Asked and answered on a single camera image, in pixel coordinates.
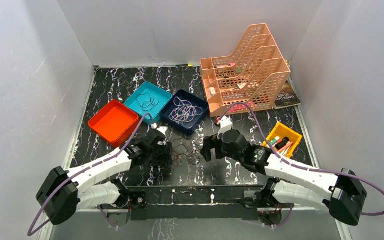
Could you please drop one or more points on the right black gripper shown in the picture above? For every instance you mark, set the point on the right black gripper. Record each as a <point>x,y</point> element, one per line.
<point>210,142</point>

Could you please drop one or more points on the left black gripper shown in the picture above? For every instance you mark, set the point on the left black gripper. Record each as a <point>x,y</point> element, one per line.
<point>167,153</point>

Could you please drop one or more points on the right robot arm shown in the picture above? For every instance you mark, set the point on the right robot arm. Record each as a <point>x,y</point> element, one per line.
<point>342,195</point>

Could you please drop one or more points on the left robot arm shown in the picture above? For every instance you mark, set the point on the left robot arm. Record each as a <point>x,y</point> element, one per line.
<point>64,192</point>

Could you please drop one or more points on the navy square tray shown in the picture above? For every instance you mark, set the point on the navy square tray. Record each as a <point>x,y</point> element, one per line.
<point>185,112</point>

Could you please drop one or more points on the red square tray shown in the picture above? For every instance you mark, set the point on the red square tray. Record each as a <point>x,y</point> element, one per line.
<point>114,123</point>

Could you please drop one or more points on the teal square tray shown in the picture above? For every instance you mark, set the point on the teal square tray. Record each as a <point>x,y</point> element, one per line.
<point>148,98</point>

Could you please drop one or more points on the markers in yellow bin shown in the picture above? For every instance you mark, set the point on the markers in yellow bin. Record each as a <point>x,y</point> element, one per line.
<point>283,145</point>

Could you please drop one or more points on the yellow bin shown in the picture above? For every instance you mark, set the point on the yellow bin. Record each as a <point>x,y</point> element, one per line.
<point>283,131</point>

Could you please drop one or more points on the peach plastic file organizer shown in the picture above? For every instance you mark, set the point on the peach plastic file organizer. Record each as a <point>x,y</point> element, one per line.
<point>253,74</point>

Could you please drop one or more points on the dark book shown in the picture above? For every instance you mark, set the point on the dark book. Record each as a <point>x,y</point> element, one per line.
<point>287,97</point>

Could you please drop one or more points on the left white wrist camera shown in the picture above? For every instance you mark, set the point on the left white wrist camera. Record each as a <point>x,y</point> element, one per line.
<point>161,129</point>

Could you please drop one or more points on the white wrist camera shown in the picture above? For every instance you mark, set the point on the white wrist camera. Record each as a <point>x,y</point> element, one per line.
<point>225,124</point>
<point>161,129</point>

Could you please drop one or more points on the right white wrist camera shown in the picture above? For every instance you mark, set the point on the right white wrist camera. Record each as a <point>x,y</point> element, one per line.
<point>225,124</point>

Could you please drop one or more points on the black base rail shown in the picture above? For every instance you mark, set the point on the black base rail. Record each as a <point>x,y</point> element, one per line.
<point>199,202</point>

